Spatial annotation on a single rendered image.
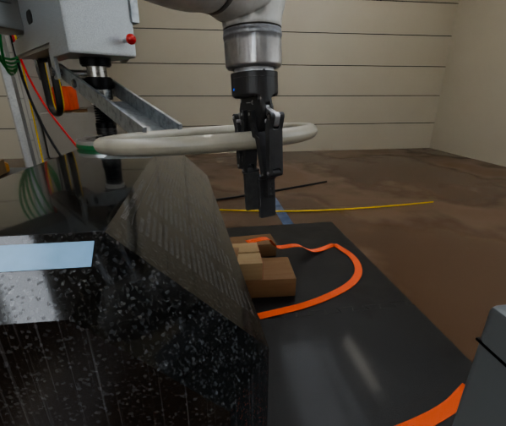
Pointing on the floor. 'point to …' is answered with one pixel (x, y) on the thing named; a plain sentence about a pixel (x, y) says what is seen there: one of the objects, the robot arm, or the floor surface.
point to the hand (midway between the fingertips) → (259, 195)
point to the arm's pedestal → (503, 371)
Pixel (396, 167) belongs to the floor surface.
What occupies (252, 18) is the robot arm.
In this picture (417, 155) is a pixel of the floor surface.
